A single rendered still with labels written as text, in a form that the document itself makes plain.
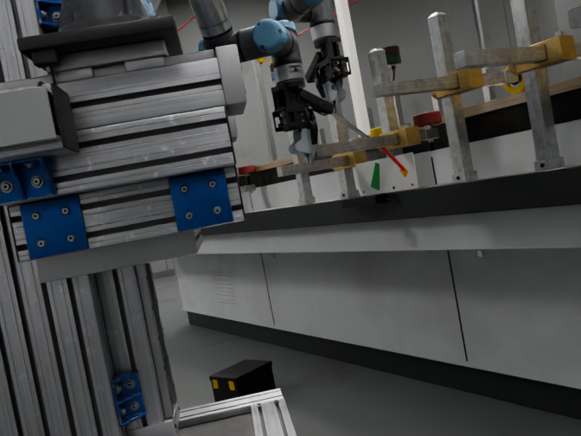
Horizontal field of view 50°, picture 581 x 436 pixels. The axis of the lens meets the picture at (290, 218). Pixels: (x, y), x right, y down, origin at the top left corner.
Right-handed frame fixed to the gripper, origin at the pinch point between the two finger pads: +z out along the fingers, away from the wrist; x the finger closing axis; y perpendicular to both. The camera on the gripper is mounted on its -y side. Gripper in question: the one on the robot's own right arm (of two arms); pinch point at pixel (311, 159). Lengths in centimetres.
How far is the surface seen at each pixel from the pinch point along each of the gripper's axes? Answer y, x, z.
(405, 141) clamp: -28.7, 4.2, -0.8
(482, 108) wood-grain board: -50, 14, -6
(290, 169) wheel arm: -7.6, -23.5, 0.8
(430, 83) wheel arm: -19.3, 26.6, -12.1
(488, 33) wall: -573, -408, -145
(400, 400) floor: -37, -29, 82
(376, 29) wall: -441, -468, -172
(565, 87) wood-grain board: -50, 40, -6
